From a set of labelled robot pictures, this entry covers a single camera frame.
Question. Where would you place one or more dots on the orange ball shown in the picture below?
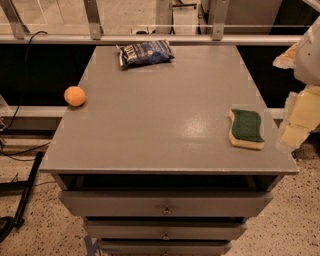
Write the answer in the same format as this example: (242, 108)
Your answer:
(74, 96)

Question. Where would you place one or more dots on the metal railing frame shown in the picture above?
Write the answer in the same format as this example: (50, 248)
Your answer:
(106, 22)

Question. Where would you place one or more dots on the top grey drawer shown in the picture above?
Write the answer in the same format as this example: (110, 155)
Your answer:
(165, 203)

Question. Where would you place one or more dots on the blue chip bag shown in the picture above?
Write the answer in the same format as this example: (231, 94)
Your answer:
(145, 53)

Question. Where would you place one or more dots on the bottom grey drawer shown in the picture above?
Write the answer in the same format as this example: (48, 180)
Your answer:
(164, 248)

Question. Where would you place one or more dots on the grey drawer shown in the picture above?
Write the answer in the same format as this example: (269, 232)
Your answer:
(165, 203)
(164, 248)
(164, 230)

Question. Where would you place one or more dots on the middle grey drawer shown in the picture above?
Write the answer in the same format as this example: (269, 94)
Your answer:
(164, 230)

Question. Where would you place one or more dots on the grey drawer cabinet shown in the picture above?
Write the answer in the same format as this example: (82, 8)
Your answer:
(165, 127)

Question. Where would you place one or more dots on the green and yellow sponge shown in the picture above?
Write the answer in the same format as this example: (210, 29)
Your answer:
(245, 129)

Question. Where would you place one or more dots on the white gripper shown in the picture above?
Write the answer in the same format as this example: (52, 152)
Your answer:
(309, 61)

